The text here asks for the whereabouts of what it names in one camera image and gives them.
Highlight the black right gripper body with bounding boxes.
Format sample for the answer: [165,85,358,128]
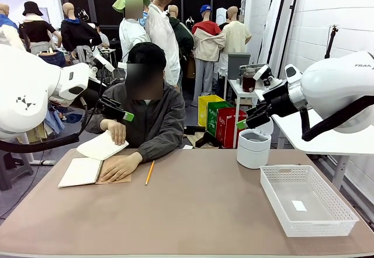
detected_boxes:
[262,81,295,117]

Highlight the glass jar brown liquid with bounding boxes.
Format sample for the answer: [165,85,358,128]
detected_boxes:
[242,68,258,93]

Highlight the person's left forearm grey sleeve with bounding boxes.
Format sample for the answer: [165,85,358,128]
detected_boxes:
[135,137,185,163]

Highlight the grey step stool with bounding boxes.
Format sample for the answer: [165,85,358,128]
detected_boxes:
[0,149,34,191]

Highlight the tall mannequin white shirt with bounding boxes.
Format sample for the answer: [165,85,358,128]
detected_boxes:
[144,0,182,91]

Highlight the white round trash bin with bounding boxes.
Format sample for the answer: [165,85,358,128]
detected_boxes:
[236,117,275,170]

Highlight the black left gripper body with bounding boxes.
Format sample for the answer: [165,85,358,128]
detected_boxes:
[72,79,110,110]

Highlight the black bucket hat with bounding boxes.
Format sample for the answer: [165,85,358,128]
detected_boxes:
[22,1,44,17]

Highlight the metal tray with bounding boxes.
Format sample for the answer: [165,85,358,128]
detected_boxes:
[238,62,269,79]

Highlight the black floor stand base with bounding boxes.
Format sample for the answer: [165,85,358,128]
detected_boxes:
[186,125,224,149]

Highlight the white perforated plastic basket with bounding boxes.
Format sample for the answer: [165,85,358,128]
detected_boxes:
[259,164,360,238]

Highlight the mannequin black top jeans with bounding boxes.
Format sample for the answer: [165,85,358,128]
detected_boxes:
[18,12,67,68]

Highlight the mannequin cream shirt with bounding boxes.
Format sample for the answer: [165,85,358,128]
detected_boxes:
[219,5,252,55]

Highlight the black baseball cap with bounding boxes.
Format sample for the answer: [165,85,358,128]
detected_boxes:
[126,42,167,66]

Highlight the red recycling bag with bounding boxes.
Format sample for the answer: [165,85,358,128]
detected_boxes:
[216,107,248,149]

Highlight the small white label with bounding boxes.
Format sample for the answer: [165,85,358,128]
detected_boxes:
[291,200,308,212]

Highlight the background seated person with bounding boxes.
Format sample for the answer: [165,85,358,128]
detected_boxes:
[92,22,111,48]

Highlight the spiral notebook kraft cover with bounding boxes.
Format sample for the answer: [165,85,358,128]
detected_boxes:
[57,129,133,189]

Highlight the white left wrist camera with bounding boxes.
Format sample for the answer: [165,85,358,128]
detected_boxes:
[92,54,115,73]

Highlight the mannequin red beige jacket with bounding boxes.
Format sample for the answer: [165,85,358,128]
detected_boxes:
[191,11,227,107]

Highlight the person's right hand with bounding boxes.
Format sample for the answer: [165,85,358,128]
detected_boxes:
[100,119,127,146]

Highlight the yellow recycling bag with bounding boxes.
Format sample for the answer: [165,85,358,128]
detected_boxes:
[198,94,225,127]

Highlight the person's right forearm grey sleeve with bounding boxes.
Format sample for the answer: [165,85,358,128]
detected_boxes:
[85,117,109,135]

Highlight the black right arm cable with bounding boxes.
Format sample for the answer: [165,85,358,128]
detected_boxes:
[301,94,374,142]

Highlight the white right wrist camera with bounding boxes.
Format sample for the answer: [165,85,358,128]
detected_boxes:
[252,64,283,90]

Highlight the mannequin dark green jacket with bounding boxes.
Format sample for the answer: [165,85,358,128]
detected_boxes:
[168,4,195,79]

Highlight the mannequin black sweater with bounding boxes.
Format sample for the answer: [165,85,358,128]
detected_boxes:
[60,2,103,66]

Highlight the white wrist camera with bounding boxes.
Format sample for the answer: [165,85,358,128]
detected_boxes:
[252,64,283,90]
[92,54,115,73]

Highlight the black wall pipe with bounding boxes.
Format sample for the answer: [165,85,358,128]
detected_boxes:
[279,0,302,72]
[273,0,290,75]

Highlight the white oval object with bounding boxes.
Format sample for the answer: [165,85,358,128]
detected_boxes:
[216,7,229,27]

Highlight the blue cloth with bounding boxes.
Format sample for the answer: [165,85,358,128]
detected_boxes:
[43,106,67,136]

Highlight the seated person grey jacket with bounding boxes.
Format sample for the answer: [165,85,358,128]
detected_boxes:
[85,65,187,163]

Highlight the person's left hand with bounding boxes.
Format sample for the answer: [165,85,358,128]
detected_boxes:
[99,151,143,183]

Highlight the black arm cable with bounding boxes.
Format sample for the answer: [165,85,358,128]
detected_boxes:
[0,65,108,154]
[301,94,374,142]

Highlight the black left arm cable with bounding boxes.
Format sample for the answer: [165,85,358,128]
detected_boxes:
[0,65,108,154]

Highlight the mannequin white shirt blurred face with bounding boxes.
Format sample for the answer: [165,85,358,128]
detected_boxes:
[119,0,153,63]

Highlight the green recycling bag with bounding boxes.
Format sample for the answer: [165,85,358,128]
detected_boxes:
[206,100,234,138]

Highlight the yellow pencil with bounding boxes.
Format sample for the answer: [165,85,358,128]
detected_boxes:
[144,160,155,186]

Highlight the black slanted stand pole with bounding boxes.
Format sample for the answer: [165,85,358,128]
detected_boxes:
[18,23,32,51]

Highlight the grey box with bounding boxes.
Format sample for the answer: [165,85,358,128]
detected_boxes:
[227,53,252,80]

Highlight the mannequin blue white jacket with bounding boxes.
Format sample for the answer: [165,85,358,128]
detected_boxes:
[0,3,26,51]

